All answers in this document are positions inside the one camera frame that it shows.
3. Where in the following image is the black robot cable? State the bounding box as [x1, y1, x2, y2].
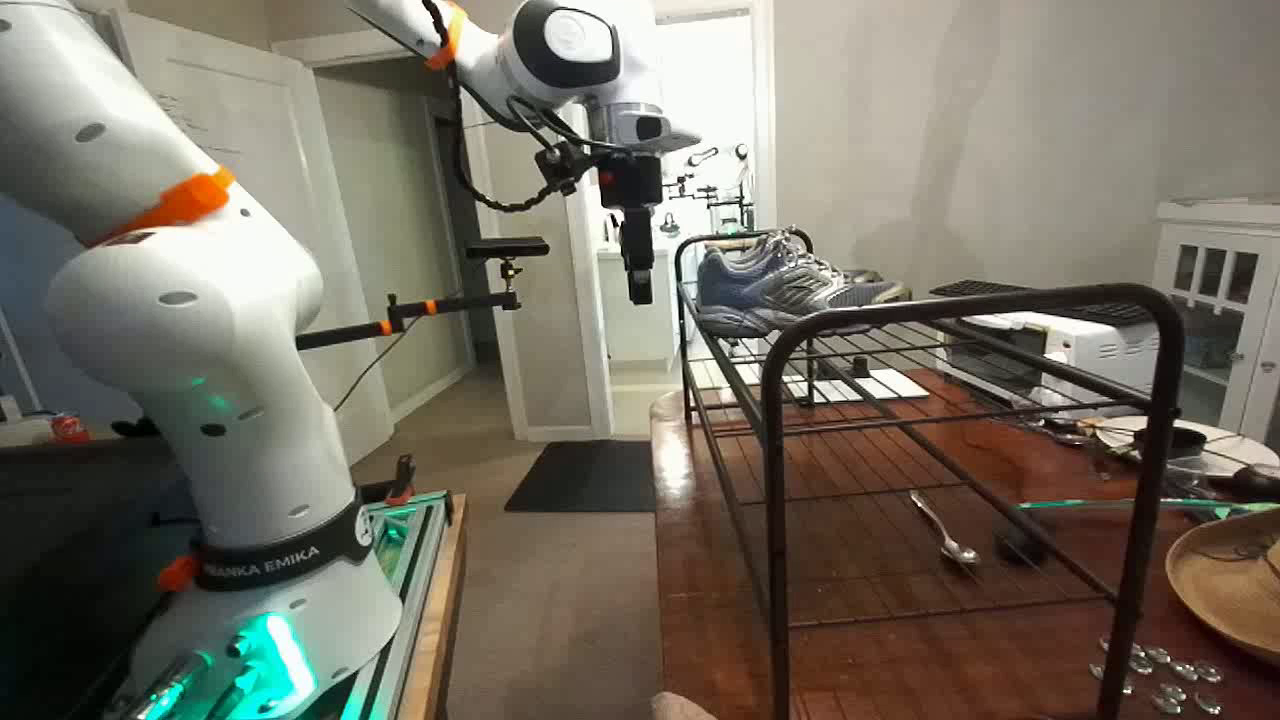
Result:
[420, 0, 606, 215]

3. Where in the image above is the green toothbrush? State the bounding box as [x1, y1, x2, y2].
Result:
[1018, 492, 1280, 524]

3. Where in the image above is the white door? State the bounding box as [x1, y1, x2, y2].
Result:
[115, 10, 402, 465]

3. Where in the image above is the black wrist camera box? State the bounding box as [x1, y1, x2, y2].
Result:
[532, 133, 602, 201]

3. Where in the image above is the blue grey mesh sneaker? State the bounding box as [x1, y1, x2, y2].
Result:
[688, 244, 912, 338]
[732, 229, 816, 269]

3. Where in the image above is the silver metal spoon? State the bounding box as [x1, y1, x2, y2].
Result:
[910, 487, 986, 576]

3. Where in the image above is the white glass door cabinet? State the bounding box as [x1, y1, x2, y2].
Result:
[1148, 196, 1280, 452]

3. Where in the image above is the black stereo camera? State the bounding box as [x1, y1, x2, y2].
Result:
[463, 230, 551, 263]

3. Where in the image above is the small black object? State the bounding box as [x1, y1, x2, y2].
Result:
[996, 526, 1051, 568]

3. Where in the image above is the small red ball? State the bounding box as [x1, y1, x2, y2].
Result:
[45, 413, 97, 448]

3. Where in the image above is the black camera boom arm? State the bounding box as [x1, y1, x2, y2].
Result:
[294, 254, 527, 352]

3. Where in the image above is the white box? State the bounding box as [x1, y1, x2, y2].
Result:
[959, 310, 1163, 398]

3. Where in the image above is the black metal shoe rack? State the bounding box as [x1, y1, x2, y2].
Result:
[674, 229, 1193, 720]

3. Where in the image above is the wooden bench top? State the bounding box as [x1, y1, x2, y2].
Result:
[396, 492, 472, 720]

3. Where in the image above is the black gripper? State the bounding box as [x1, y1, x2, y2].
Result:
[596, 148, 670, 309]

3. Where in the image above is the white paper sheet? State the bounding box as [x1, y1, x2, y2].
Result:
[730, 359, 938, 409]

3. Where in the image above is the white plate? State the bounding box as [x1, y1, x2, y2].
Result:
[1084, 413, 1280, 484]

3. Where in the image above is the black floor mat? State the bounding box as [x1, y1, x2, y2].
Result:
[502, 435, 662, 514]

